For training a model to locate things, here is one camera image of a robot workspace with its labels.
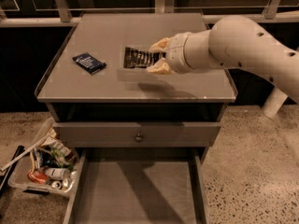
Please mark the blue snack bar wrapper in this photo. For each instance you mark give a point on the blue snack bar wrapper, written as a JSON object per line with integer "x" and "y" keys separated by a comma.
{"x": 89, "y": 63}

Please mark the metal window railing frame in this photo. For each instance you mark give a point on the metal window railing frame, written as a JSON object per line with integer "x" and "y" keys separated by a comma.
{"x": 262, "y": 11}

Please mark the orange snack packet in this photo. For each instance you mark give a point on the orange snack packet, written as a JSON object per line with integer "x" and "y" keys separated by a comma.
{"x": 38, "y": 177}

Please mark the grey top drawer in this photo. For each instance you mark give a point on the grey top drawer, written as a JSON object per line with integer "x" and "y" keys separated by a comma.
{"x": 122, "y": 134}

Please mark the grey drawer cabinet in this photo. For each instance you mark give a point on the grey drawer cabinet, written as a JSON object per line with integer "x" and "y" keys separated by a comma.
{"x": 117, "y": 94}

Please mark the black rxbar chocolate wrapper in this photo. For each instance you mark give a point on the black rxbar chocolate wrapper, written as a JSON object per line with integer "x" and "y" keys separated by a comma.
{"x": 134, "y": 58}

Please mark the white can in bin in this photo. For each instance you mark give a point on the white can in bin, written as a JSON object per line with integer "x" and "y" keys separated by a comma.
{"x": 57, "y": 173}

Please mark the white diagonal post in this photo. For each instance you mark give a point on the white diagonal post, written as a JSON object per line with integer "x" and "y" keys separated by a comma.
{"x": 274, "y": 102}

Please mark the clear plastic bin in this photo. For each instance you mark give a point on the clear plastic bin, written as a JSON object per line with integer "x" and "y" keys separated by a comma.
{"x": 40, "y": 158}

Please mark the green white snack bag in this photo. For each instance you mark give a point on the green white snack bag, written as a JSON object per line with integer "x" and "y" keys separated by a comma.
{"x": 63, "y": 155}

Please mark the round metal drawer knob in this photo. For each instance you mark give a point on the round metal drawer knob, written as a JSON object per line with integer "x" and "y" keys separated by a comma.
{"x": 139, "y": 138}

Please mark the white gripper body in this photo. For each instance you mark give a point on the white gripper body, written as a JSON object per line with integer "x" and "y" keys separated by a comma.
{"x": 177, "y": 54}

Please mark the open grey middle drawer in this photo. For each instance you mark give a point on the open grey middle drawer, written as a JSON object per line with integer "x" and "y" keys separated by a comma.
{"x": 138, "y": 186}

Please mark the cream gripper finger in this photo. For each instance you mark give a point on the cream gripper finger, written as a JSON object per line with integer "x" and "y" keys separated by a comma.
{"x": 160, "y": 68}
{"x": 160, "y": 46}

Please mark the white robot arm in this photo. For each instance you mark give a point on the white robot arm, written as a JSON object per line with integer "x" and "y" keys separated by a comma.
{"x": 234, "y": 42}

